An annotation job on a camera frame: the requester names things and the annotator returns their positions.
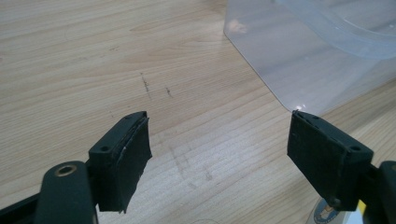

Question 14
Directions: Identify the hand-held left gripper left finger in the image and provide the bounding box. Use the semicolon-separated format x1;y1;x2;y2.
88;110;153;215

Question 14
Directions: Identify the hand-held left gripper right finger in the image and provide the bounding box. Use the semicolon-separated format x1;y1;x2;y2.
286;109;375;212

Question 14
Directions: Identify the clear plastic storage container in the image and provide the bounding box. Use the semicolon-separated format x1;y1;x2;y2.
222;0;396;117

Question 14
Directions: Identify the round blue yellow sticker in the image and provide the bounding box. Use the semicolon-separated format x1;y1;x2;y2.
312;198;366;224

